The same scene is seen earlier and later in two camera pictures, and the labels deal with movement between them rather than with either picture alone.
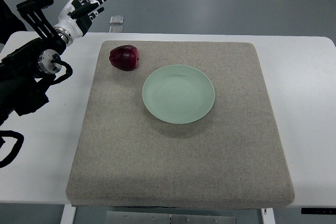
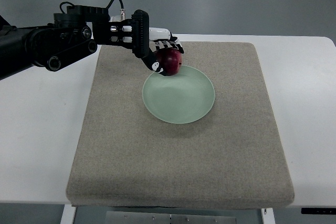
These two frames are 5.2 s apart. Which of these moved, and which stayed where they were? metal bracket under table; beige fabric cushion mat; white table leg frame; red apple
Moved: red apple
Stayed: white table leg frame; beige fabric cushion mat; metal bracket under table
